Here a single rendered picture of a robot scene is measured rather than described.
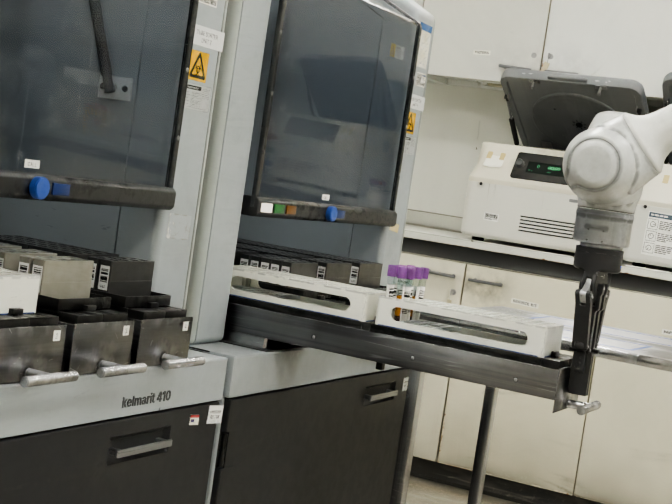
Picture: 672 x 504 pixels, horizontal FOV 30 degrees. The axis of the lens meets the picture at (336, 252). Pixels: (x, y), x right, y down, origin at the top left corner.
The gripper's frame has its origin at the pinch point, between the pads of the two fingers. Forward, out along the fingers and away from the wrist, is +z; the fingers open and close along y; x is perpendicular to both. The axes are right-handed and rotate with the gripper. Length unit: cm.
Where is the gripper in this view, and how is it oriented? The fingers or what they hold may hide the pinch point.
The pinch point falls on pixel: (580, 372)
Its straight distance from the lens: 204.4
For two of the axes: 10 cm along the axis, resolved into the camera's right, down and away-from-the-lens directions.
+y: -4.4, -0.1, -9.0
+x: 8.9, 1.5, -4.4
